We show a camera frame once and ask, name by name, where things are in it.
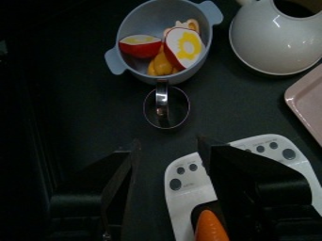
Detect toy apple half yellow core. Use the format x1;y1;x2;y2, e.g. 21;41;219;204
162;26;206;72

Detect red toy apple half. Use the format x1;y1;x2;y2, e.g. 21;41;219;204
118;34;163;59

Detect white toy kettle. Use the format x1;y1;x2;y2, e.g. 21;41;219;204
227;0;322;76

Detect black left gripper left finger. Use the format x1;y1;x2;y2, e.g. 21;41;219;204
50;138;142;241

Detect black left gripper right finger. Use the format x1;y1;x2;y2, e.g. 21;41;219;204
197;135;322;241

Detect white toy appliance with buttons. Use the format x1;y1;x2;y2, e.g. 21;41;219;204
163;133;322;241

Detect light blue toy pot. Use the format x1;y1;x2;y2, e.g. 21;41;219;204
103;0;226;86

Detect orange toy carrot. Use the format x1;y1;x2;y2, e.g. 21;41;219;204
194;209;231;241

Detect pink tray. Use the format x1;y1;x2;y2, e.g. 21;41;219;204
283;63;322;148

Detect orange toy fruit slice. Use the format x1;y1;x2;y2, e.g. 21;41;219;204
146;43;182;77

